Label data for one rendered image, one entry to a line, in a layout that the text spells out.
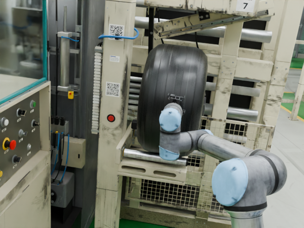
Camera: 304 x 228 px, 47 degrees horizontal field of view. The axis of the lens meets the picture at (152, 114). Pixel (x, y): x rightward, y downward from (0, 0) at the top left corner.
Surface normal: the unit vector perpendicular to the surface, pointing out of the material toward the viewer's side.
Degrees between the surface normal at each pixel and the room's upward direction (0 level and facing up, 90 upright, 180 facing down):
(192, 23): 90
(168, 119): 84
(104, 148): 90
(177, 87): 61
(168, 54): 25
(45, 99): 90
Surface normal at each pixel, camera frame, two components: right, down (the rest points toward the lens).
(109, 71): -0.14, 0.32
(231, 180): -0.89, -0.05
